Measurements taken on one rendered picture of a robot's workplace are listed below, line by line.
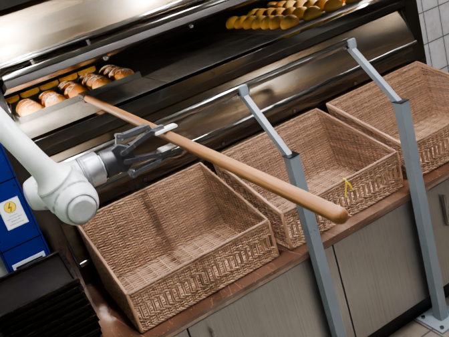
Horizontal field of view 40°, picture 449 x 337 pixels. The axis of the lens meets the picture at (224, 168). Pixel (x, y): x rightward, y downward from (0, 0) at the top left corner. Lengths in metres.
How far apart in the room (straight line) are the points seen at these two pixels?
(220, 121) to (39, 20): 0.79
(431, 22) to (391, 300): 1.36
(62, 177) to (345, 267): 1.21
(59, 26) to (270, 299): 1.20
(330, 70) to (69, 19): 1.15
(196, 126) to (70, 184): 1.07
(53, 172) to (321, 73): 1.55
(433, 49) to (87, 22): 1.69
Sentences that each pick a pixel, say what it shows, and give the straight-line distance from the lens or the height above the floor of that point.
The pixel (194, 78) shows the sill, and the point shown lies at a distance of 2.43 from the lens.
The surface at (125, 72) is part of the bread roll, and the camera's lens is 2.73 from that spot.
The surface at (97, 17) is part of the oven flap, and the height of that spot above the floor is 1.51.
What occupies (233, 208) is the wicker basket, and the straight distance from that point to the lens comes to 2.34.
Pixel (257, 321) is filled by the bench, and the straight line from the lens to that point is 2.17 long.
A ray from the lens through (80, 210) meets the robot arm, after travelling 1.44.
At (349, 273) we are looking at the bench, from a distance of 2.33.
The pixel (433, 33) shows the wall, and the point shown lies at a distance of 3.16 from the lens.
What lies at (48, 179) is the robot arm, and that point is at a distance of 1.47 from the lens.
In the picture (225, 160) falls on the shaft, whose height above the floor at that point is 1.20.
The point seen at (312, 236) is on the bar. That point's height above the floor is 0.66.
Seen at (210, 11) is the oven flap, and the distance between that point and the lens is 2.29.
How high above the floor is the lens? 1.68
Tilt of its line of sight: 21 degrees down
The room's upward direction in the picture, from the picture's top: 17 degrees counter-clockwise
